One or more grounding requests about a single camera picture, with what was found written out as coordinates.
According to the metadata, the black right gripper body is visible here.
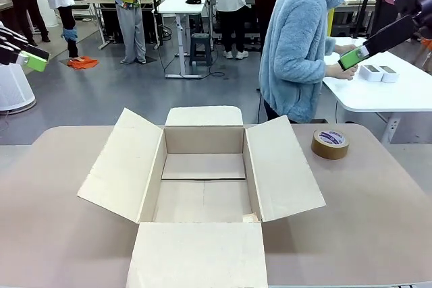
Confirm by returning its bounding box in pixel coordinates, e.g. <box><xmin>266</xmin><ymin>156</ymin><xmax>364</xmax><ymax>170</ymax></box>
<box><xmin>394</xmin><ymin>0</ymin><xmax>432</xmax><ymax>41</ymax></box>

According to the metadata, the white boxed clock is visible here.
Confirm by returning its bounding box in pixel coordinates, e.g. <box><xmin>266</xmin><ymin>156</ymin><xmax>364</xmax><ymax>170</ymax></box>
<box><xmin>380</xmin><ymin>65</ymin><xmax>401</xmax><ymax>84</ymax></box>
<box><xmin>358</xmin><ymin>64</ymin><xmax>384</xmax><ymax>83</ymax></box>

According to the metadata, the large cardboard box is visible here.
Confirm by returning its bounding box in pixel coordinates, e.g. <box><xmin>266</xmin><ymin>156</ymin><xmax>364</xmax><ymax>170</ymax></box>
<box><xmin>76</xmin><ymin>105</ymin><xmax>327</xmax><ymax>288</ymax></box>

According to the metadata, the person's left forearm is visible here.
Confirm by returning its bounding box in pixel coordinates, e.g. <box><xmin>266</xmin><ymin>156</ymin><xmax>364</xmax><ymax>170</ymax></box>
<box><xmin>324</xmin><ymin>36</ymin><xmax>346</xmax><ymax>56</ymax></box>

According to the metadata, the person's right forearm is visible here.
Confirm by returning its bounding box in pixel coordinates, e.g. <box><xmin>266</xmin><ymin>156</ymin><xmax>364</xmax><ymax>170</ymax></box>
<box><xmin>276</xmin><ymin>54</ymin><xmax>328</xmax><ymax>85</ymax></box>

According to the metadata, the person's right hand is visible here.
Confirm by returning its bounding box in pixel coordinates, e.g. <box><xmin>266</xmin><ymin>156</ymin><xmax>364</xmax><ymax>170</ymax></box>
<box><xmin>325</xmin><ymin>63</ymin><xmax>358</xmax><ymax>82</ymax></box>

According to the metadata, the white mesh basket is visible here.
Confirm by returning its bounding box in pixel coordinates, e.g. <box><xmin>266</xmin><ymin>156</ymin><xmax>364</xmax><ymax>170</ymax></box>
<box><xmin>0</xmin><ymin>64</ymin><xmax>36</xmax><ymax>115</ymax></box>

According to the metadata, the black tripod pole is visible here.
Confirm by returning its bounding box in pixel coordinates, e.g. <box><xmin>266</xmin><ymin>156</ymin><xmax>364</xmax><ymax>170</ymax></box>
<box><xmin>352</xmin><ymin>0</ymin><xmax>379</xmax><ymax>40</ymax></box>

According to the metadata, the orange cloth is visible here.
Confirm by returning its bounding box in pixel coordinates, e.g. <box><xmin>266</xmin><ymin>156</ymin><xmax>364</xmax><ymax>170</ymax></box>
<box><xmin>66</xmin><ymin>55</ymin><xmax>99</xmax><ymax>71</ymax></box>

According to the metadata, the white rounded table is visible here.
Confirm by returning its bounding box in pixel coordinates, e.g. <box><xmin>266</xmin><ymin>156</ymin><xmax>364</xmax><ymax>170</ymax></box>
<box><xmin>322</xmin><ymin>36</ymin><xmax>432</xmax><ymax>144</ymax></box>

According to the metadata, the person in blue fleece jacket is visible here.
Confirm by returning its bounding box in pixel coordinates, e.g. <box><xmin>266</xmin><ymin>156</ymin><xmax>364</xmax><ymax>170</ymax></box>
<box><xmin>259</xmin><ymin>0</ymin><xmax>360</xmax><ymax>124</ymax></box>

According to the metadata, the brown packing tape roll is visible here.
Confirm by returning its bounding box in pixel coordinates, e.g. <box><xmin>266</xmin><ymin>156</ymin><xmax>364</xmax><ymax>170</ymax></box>
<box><xmin>310</xmin><ymin>129</ymin><xmax>350</xmax><ymax>161</ymax></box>

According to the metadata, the black stand pole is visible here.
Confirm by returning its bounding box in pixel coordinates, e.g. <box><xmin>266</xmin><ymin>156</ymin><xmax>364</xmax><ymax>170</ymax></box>
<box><xmin>148</xmin><ymin>0</ymin><xmax>163</xmax><ymax>49</ymax></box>

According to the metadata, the white standing desk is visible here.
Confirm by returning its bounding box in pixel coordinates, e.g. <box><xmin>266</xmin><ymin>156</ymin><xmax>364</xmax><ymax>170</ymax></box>
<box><xmin>157</xmin><ymin>0</ymin><xmax>207</xmax><ymax>80</ymax></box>

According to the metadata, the gray plastic stool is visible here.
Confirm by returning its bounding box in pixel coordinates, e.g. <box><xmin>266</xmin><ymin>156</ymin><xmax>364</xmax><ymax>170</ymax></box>
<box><xmin>188</xmin><ymin>33</ymin><xmax>213</xmax><ymax>67</ymax></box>

